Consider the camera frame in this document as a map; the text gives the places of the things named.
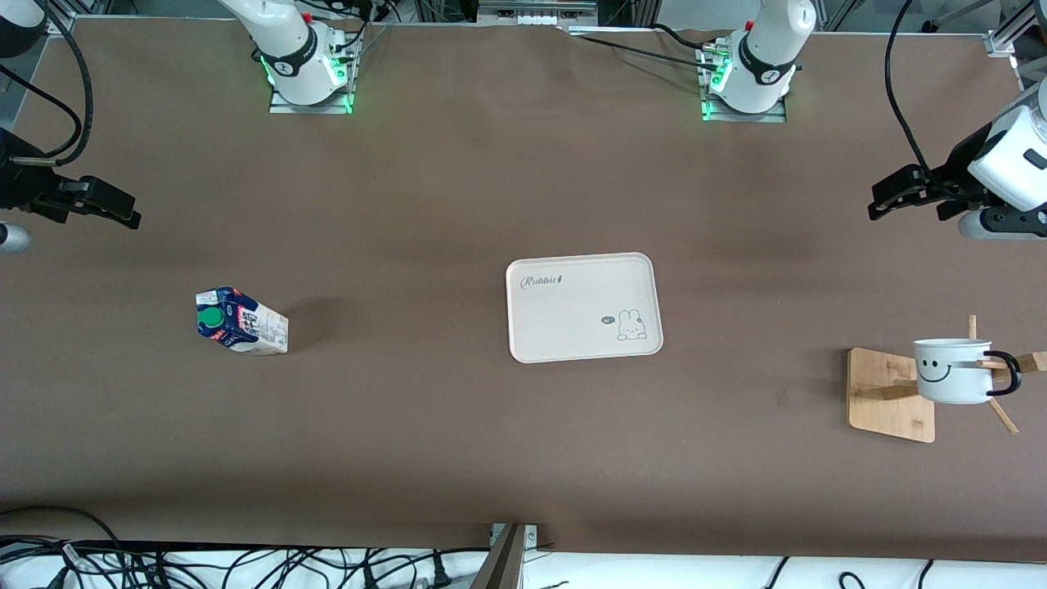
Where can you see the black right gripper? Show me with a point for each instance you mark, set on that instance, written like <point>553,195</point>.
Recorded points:
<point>18,182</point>

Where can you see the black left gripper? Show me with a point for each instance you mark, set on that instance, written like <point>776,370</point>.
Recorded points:
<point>958,170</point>

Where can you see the blue milk carton green cap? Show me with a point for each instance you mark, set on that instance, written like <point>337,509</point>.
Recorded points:
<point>253,327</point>

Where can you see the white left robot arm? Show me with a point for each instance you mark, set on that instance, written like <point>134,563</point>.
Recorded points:
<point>769,49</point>

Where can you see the cream rabbit print tray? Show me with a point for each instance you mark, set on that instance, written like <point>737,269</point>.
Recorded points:
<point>572,319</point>

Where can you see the wooden mug stand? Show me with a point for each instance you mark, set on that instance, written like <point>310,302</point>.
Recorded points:
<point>887,409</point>

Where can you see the silver power strip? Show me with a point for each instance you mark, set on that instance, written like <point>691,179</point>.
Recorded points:
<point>536,16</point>

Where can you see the black power plug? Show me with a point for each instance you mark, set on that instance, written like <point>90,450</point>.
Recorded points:
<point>440,573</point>

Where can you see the aluminium profile bar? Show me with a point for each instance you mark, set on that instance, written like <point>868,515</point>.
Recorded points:
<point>503,568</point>

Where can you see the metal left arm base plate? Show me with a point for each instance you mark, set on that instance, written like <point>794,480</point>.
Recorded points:
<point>769,117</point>

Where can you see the aluminium frame corner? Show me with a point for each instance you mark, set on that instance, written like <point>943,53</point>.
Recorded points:
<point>57,20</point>
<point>1002,41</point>

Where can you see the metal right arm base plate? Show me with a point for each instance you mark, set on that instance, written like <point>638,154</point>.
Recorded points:
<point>286,107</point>

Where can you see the small metal bracket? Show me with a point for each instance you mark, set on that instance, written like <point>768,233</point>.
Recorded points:
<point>532,536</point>

